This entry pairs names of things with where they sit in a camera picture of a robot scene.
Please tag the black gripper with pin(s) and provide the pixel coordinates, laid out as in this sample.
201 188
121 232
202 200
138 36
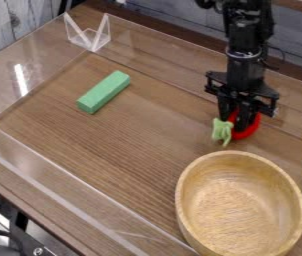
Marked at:
257 98

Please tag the red toy strawberry green leaves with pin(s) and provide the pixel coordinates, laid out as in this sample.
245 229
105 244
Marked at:
224 129

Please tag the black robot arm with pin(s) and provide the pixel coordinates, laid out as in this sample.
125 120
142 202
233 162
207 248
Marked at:
249 28

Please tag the wooden bowl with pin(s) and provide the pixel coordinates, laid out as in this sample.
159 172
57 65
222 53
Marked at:
238 206

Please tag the green rectangular block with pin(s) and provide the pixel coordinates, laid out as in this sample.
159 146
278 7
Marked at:
99 95

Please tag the clear acrylic enclosure wall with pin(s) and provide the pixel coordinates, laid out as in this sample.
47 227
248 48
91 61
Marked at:
94 175

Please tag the clear acrylic corner bracket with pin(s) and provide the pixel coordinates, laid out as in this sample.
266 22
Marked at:
90 39

